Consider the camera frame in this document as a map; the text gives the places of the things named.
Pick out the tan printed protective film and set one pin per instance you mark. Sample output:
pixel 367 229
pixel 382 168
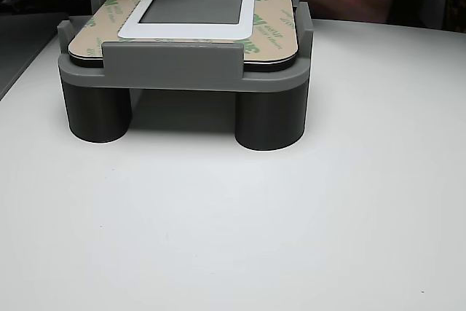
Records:
pixel 287 39

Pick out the white panel with grey window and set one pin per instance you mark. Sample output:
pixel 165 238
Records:
pixel 189 32

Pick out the grey 3D-printed fixture stand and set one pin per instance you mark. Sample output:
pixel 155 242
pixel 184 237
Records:
pixel 171 65

